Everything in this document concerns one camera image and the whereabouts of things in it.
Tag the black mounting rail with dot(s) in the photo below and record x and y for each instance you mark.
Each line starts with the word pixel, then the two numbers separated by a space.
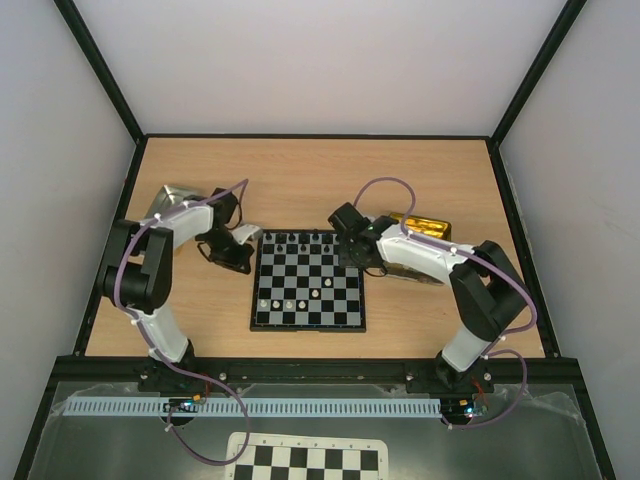
pixel 416 376

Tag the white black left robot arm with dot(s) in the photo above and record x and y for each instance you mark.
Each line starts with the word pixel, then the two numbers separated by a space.
pixel 136 272

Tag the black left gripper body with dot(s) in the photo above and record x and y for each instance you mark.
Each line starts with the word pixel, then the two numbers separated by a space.
pixel 223 253

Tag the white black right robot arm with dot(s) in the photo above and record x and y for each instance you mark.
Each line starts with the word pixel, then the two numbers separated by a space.
pixel 488 292

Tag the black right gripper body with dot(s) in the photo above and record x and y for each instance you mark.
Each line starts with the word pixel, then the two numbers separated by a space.
pixel 357 254

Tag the white slotted cable duct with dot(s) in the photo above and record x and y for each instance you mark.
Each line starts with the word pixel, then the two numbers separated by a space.
pixel 254 407

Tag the gold metal tray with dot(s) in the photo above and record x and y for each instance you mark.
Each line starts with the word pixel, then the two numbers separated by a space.
pixel 410 255

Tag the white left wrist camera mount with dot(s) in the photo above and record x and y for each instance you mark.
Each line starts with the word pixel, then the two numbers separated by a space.
pixel 247 233

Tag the checkered calibration board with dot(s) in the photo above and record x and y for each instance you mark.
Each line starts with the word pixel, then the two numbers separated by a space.
pixel 288 457

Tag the black grey chess board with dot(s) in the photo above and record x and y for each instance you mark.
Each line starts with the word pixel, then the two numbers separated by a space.
pixel 290 264

